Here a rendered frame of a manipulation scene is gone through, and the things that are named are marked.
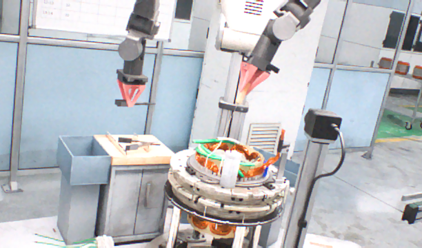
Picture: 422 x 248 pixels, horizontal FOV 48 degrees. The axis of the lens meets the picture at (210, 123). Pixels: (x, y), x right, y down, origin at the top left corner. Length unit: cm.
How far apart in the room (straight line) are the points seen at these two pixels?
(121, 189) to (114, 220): 10
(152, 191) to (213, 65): 233
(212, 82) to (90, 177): 243
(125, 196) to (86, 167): 16
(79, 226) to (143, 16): 63
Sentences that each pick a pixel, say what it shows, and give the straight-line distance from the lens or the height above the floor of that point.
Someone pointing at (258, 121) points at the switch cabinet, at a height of 65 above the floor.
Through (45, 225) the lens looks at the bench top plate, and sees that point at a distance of 157.
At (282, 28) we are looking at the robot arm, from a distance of 117.
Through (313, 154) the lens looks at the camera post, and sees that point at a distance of 77.
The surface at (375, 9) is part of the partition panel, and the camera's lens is 528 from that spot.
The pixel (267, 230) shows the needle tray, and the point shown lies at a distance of 159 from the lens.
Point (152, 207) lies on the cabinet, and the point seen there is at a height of 89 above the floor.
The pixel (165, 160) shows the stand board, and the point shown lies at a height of 105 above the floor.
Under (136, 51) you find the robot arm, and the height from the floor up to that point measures 136.
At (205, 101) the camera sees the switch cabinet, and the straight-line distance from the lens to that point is 375.
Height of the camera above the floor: 155
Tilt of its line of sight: 15 degrees down
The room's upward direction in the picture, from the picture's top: 10 degrees clockwise
